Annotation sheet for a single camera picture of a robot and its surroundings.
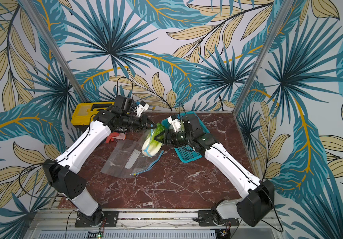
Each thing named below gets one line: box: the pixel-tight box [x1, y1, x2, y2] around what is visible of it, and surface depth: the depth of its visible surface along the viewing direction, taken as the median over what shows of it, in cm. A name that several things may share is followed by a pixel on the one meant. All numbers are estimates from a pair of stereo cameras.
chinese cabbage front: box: [141, 131, 163, 157], surface depth 74 cm
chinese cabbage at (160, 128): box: [152, 122, 166, 141], surface depth 73 cm
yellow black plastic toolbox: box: [70, 101, 116, 126], surface depth 98 cm
